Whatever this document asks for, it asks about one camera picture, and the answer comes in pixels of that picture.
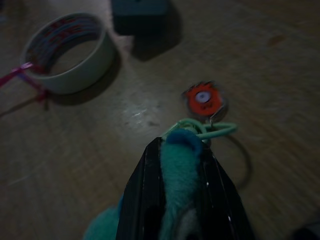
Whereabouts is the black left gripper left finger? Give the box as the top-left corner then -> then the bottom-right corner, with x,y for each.
115,136 -> 168,240

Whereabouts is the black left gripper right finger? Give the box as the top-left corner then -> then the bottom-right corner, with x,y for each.
199,148 -> 255,240

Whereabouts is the teal plush keychain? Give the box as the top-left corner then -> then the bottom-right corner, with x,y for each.
83,128 -> 205,240

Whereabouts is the thin metal key ring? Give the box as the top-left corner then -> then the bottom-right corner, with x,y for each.
204,136 -> 252,190

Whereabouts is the green cord loop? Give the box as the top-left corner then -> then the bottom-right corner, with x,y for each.
171,117 -> 239,141

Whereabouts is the orange round key tag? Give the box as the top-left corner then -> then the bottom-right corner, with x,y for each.
181,80 -> 230,119

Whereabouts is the white tape roll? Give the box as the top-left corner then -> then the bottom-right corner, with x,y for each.
19,12 -> 117,95

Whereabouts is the pink ribbon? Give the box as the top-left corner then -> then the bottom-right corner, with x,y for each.
0,62 -> 50,111

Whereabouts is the dark square box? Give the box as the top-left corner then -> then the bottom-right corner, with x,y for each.
111,0 -> 171,36

